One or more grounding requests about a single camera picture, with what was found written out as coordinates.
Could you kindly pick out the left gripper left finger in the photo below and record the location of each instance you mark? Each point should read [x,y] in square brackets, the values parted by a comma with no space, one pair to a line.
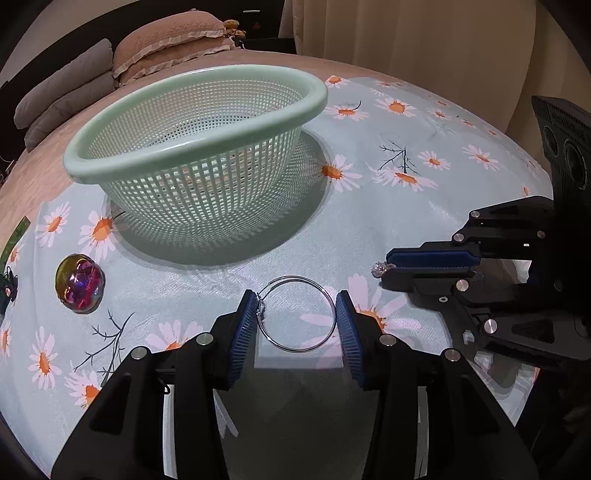
[232,334]

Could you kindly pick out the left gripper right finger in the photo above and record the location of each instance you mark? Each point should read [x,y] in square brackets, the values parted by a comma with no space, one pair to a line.
[360,336]

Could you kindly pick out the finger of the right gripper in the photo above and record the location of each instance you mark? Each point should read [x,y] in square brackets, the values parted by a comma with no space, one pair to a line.
[444,285]
[432,260]

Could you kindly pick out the daisy print blue cloth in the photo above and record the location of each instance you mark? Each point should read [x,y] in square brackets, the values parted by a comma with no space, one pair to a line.
[399,167]

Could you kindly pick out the iridescent round hair clip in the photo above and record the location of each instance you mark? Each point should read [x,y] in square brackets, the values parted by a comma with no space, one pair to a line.
[79,283]

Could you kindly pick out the mint green plastic basket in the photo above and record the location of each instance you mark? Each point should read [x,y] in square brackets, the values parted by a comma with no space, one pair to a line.
[205,158]

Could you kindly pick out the cream curtain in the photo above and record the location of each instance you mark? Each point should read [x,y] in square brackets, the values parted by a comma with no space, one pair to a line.
[489,57]

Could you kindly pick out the lower beige pillow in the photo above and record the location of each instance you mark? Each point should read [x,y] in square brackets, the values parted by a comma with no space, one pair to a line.
[174,55]

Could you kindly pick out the beige pillow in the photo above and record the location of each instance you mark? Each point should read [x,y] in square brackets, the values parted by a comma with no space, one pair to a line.
[174,55]
[166,32]

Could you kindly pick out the brown teddy bear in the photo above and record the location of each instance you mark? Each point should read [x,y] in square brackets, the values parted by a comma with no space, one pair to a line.
[232,30]

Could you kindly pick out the grey folded quilt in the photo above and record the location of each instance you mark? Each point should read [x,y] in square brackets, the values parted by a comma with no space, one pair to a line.
[79,84]

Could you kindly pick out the upper beige pillow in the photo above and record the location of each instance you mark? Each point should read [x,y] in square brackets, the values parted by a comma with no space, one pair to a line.
[166,32]

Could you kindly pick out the black camera box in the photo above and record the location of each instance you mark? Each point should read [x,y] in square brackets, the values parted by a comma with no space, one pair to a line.
[565,133]

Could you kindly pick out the teal capsule keychain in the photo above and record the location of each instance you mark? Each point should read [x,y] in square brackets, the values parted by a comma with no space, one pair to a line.
[8,289]

